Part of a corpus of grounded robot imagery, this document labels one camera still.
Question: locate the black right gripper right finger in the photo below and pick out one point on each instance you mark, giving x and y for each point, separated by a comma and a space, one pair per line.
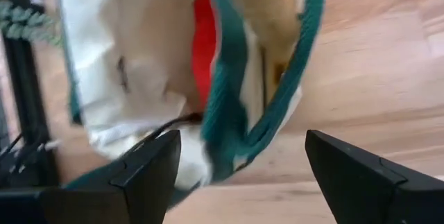
374, 196

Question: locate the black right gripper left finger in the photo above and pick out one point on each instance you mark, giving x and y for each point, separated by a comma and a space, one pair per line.
121, 196

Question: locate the artificial succulent plant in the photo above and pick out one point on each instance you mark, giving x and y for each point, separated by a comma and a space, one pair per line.
24, 23

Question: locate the black aluminium table frame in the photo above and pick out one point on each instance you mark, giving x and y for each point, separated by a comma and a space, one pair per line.
24, 78

